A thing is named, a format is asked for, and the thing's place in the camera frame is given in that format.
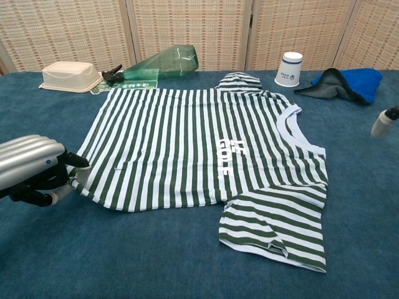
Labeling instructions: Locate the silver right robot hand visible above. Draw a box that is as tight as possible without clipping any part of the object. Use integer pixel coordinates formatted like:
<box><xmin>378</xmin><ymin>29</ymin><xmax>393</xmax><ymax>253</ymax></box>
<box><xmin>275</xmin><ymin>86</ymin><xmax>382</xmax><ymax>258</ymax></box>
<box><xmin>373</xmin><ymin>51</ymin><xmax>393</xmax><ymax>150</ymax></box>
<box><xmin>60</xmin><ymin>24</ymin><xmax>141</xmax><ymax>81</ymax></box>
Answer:
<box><xmin>370</xmin><ymin>105</ymin><xmax>399</xmax><ymax>138</ymax></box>

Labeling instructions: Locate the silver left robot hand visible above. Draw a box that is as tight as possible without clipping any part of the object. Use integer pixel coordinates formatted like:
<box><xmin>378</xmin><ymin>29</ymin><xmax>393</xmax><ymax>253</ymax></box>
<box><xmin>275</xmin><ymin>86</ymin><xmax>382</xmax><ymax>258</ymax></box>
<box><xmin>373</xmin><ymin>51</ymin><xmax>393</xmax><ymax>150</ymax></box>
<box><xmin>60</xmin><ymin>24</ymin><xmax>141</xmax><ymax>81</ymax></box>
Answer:
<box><xmin>0</xmin><ymin>134</ymin><xmax>92</xmax><ymax>208</ymax></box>

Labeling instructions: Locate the green white striped T-shirt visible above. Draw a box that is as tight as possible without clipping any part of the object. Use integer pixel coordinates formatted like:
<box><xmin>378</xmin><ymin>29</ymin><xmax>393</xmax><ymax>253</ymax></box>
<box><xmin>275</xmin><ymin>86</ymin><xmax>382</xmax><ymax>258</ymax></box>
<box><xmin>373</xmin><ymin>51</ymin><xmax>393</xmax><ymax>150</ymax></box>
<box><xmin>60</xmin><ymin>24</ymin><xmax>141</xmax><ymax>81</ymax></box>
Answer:
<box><xmin>70</xmin><ymin>71</ymin><xmax>330</xmax><ymax>274</ymax></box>

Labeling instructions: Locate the blue and grey cloth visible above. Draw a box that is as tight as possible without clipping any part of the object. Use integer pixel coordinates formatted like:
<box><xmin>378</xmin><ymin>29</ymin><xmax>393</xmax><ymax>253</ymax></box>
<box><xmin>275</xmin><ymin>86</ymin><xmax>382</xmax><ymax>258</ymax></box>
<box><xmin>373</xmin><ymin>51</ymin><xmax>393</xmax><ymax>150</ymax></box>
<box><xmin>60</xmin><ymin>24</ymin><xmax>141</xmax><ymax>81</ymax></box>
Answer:
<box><xmin>292</xmin><ymin>67</ymin><xmax>384</xmax><ymax>107</ymax></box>

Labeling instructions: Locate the beige plastic food container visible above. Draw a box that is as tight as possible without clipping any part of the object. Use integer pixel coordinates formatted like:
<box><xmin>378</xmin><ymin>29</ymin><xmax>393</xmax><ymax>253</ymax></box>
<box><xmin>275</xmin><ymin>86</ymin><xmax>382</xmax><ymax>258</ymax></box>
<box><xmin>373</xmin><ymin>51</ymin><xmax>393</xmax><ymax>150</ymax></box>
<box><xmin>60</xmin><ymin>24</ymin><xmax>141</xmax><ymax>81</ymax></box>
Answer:
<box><xmin>38</xmin><ymin>61</ymin><xmax>103</xmax><ymax>93</ymax></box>

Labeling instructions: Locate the white paper cup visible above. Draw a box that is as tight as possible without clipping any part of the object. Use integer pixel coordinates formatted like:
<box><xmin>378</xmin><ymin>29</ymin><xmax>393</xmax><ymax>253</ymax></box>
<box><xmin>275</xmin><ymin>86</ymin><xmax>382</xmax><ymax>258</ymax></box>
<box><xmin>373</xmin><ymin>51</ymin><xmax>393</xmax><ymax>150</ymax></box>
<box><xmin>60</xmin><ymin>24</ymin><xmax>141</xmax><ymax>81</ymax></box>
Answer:
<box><xmin>274</xmin><ymin>52</ymin><xmax>304</xmax><ymax>87</ymax></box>

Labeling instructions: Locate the green printed card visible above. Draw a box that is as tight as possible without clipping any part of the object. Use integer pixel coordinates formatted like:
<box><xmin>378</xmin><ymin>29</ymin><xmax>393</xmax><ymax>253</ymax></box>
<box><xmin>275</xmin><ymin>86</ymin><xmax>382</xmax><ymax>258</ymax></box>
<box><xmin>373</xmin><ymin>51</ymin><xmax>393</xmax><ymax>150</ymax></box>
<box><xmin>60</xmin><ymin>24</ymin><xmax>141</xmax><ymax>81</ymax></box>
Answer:
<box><xmin>90</xmin><ymin>79</ymin><xmax>159</xmax><ymax>95</ymax></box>

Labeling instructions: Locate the blue carpet table mat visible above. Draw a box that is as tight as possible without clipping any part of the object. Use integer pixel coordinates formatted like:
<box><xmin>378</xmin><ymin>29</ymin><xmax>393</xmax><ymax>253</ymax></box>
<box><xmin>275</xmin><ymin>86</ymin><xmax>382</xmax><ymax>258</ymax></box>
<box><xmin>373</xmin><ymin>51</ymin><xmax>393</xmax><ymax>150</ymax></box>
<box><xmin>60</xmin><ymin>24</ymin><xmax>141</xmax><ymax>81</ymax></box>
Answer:
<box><xmin>0</xmin><ymin>70</ymin><xmax>399</xmax><ymax>299</ymax></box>

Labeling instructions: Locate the green spray bottle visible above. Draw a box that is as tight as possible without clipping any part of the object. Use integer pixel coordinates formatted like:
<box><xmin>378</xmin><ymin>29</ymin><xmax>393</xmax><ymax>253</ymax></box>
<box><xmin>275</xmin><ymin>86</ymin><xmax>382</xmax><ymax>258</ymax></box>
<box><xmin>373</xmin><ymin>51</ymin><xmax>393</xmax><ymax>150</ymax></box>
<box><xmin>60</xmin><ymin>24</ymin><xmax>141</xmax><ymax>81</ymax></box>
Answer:
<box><xmin>101</xmin><ymin>44</ymin><xmax>200</xmax><ymax>87</ymax></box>

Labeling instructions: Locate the woven folding screen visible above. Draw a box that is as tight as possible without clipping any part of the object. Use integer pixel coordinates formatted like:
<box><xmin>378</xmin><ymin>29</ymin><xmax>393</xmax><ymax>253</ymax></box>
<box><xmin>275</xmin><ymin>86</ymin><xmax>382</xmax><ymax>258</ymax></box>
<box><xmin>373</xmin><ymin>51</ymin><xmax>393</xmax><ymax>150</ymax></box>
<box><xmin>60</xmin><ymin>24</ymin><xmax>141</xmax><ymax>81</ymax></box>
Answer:
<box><xmin>0</xmin><ymin>0</ymin><xmax>399</xmax><ymax>75</ymax></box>

